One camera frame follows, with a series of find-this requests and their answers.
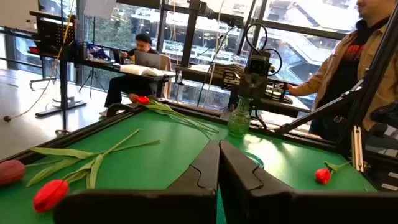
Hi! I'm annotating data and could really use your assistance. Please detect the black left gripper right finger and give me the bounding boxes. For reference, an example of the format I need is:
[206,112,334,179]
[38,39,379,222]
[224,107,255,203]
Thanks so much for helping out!
[219,139,398,224]

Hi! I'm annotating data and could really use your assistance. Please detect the black table edge frame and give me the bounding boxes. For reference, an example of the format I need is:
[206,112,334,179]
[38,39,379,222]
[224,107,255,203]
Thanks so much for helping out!
[0,100,398,194]

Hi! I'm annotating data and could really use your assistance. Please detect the tall angular blue glass vase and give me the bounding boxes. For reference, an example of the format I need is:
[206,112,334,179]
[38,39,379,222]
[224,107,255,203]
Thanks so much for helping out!
[244,151,266,170]

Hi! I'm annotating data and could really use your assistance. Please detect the beige chair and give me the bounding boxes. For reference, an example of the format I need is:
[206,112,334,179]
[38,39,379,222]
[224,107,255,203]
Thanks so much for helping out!
[159,54,174,100]

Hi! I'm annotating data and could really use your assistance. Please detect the stacked black equipment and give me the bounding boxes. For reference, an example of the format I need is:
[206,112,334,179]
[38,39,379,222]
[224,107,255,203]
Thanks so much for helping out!
[211,63,246,91]

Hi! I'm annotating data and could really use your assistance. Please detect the black office desk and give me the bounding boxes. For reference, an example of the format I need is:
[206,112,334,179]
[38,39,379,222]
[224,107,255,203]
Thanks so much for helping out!
[74,57,175,99]

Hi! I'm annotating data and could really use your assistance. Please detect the green glass vase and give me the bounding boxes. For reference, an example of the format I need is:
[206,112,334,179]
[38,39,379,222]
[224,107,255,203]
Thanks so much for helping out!
[227,95,252,139]

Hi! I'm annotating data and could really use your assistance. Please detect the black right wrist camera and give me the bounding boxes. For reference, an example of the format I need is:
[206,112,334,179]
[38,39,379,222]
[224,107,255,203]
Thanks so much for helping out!
[247,55,272,77]

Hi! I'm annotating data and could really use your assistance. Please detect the dark grey side desk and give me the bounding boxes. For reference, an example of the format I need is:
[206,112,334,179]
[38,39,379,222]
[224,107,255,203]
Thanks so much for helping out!
[175,63,312,114]

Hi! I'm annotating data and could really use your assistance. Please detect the black pegboard stand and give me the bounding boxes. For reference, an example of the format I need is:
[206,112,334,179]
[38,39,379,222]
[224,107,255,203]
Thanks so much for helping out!
[28,11,88,119]

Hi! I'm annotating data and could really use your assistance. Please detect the black aluminium rig frame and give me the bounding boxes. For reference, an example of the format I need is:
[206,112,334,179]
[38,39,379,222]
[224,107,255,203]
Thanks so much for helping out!
[273,2,398,156]

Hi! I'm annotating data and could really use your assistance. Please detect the white papers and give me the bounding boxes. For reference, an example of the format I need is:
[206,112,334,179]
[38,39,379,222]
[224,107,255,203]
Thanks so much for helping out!
[119,63,170,77]

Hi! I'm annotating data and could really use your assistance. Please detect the grey laptop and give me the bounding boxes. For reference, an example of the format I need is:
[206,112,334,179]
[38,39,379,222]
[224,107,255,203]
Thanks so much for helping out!
[134,50,162,70]

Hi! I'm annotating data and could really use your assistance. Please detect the red artificial tulip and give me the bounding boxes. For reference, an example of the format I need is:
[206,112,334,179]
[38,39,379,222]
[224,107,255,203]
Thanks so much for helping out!
[136,95,220,139]
[315,160,353,186]
[26,129,142,214]

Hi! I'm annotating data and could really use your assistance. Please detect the black window frame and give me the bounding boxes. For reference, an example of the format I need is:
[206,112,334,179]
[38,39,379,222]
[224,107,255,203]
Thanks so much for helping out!
[74,0,361,103]

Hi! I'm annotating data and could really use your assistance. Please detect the yellow hanging cable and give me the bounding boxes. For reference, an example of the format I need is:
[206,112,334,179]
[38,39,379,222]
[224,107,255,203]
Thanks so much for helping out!
[2,0,77,123]

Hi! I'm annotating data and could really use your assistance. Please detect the person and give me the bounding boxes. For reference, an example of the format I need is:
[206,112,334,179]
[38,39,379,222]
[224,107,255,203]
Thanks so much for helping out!
[98,32,163,118]
[285,0,398,142]

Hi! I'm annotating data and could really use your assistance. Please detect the black tripod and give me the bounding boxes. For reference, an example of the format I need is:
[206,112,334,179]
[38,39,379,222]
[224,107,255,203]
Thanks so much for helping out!
[78,17,107,100]

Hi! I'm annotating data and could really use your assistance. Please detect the green table mat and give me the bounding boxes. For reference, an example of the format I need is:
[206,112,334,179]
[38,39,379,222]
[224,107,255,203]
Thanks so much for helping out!
[0,108,379,224]

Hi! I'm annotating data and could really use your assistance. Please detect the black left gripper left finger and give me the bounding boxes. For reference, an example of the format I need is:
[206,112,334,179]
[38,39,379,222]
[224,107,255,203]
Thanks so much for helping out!
[53,139,221,224]

